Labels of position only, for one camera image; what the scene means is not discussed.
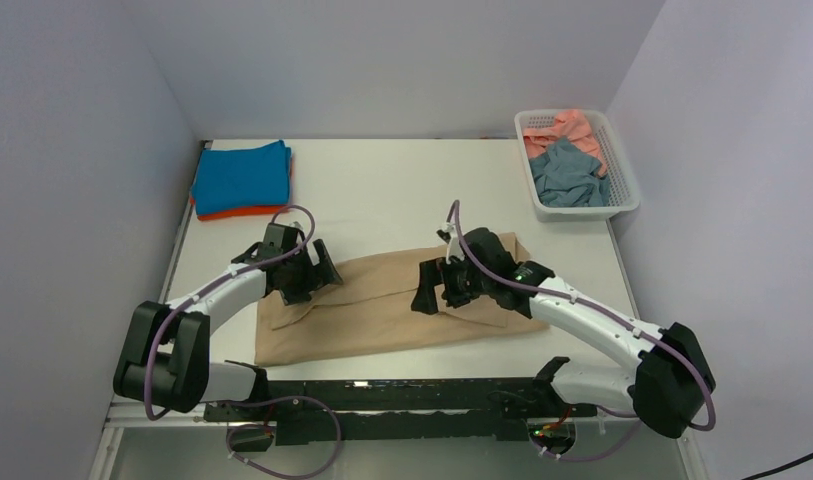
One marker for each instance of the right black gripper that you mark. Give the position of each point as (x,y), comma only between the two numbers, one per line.
(432,273)

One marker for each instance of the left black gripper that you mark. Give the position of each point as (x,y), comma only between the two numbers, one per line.
(318,276)

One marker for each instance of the beige t shirt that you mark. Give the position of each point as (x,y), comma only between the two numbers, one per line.
(370,313)

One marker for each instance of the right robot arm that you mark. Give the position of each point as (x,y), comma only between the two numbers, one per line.
(660,376)

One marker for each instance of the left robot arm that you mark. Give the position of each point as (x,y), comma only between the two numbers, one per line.
(165,360)

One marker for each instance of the folded blue t shirt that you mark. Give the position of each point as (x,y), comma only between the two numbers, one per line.
(277,152)

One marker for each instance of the folded orange t shirt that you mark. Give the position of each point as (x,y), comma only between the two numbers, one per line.
(240,188)

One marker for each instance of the grey-blue t shirt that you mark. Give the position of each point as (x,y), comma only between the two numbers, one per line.
(566,177)

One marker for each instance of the pink t shirt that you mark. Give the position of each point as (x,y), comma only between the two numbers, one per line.
(571,124)

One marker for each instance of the white plastic basket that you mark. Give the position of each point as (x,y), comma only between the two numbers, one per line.
(624,193)

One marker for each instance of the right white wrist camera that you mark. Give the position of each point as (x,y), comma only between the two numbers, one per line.
(448,234)

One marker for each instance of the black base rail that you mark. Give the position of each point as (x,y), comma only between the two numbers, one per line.
(505,409)

